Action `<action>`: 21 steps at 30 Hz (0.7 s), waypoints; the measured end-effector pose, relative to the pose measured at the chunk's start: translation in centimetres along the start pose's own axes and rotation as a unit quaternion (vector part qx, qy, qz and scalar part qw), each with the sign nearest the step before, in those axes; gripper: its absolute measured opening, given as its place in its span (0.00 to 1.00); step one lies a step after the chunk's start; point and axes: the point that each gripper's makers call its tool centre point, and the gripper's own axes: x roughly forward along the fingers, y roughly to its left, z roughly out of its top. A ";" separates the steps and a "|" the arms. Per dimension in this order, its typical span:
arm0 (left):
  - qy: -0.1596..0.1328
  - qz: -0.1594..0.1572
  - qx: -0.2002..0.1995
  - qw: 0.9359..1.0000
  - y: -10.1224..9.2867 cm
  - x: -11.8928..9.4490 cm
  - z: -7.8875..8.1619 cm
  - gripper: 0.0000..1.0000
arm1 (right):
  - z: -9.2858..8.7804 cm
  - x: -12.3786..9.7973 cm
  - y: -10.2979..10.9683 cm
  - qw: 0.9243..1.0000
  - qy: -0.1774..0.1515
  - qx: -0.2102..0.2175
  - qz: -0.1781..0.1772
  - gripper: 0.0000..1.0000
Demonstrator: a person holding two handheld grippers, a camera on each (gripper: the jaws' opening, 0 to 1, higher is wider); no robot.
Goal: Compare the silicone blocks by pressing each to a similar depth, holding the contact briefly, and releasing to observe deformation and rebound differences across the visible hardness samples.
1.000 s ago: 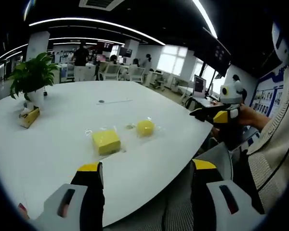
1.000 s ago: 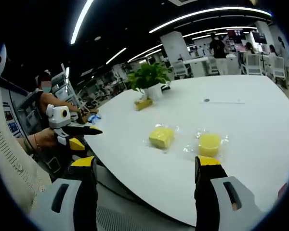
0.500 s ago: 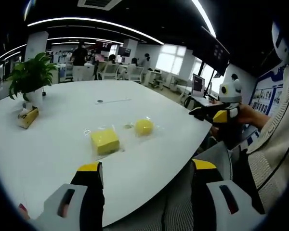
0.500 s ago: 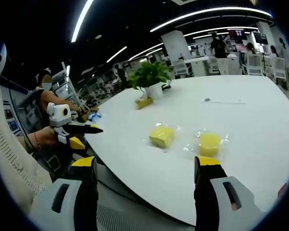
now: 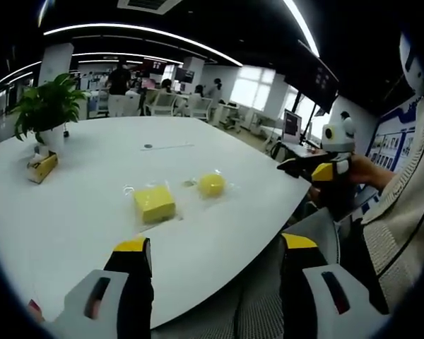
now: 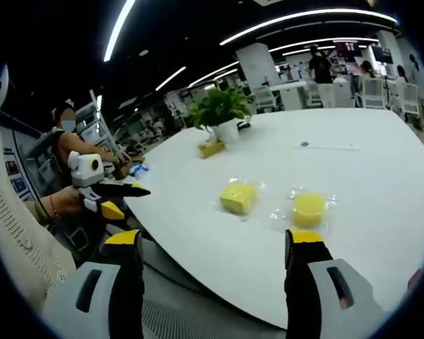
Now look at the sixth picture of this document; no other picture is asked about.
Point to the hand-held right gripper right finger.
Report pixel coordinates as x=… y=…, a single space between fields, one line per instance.
x=321 y=303

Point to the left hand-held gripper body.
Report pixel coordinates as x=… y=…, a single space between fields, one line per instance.
x=83 y=173

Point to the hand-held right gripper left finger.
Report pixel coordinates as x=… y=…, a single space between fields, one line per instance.
x=92 y=303

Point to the round yellow silicone block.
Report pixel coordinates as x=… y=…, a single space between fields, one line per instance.
x=308 y=210

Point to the square yellow silicone block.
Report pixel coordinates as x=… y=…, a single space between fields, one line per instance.
x=237 y=197

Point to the person's left hand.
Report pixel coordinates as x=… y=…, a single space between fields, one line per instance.
x=67 y=203

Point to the blue plastic packet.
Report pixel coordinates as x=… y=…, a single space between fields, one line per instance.
x=138 y=169

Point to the yellow tissue box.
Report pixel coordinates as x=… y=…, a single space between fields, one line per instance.
x=211 y=148

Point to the round yellow cake in wrapper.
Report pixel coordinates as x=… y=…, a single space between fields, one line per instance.
x=330 y=201

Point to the square yellow cake in wrapper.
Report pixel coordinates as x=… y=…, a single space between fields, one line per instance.
x=229 y=185

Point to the green potted plant white pot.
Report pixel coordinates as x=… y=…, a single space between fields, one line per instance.
x=220 y=109

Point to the small black object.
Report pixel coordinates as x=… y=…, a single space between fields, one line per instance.
x=244 y=124

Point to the long ceiling light strip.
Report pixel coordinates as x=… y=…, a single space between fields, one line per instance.
x=120 y=24
x=304 y=19

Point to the white square pillar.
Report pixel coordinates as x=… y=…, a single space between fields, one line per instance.
x=256 y=67

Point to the white office chair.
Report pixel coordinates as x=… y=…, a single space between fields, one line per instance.
x=372 y=92

